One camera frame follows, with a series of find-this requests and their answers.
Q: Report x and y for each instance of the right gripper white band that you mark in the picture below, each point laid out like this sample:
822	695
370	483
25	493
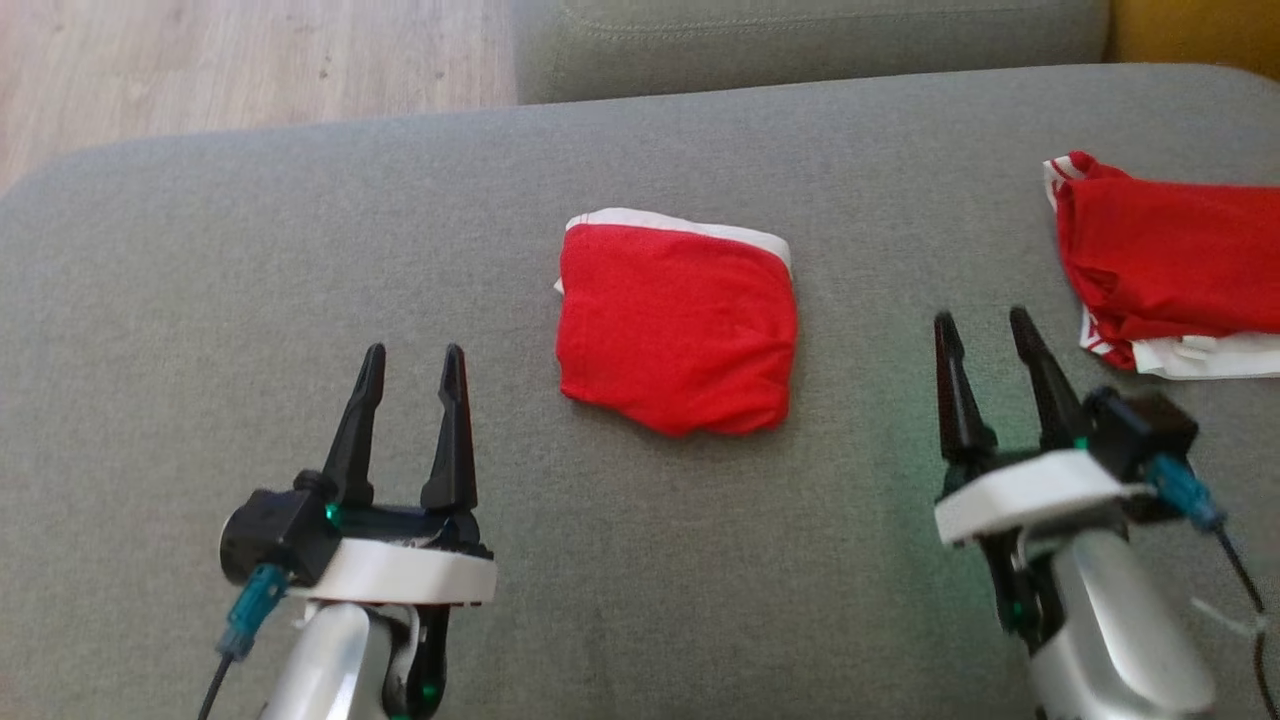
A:
1030	490

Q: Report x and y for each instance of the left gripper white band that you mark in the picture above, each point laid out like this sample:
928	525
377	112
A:
410	580

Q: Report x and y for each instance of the red white basketball jersey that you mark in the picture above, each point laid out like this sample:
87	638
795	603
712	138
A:
1170	250

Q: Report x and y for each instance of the red shorts white stripe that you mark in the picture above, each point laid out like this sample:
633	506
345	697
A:
680	330

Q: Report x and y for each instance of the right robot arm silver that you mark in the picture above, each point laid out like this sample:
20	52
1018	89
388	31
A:
1110	620

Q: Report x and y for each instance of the grey sofa seat cushion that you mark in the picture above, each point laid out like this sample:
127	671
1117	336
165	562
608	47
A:
300	250

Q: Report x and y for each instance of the grey sofa back cushion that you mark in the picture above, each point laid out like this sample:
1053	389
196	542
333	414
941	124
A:
800	45

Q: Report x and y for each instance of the yellow cushion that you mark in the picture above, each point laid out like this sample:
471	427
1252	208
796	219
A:
1200	30

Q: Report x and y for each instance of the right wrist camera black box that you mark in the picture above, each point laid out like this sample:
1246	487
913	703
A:
1140	430

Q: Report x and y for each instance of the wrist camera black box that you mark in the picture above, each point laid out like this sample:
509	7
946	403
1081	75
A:
275	525
1140	430

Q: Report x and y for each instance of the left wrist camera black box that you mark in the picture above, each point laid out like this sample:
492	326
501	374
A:
275	525

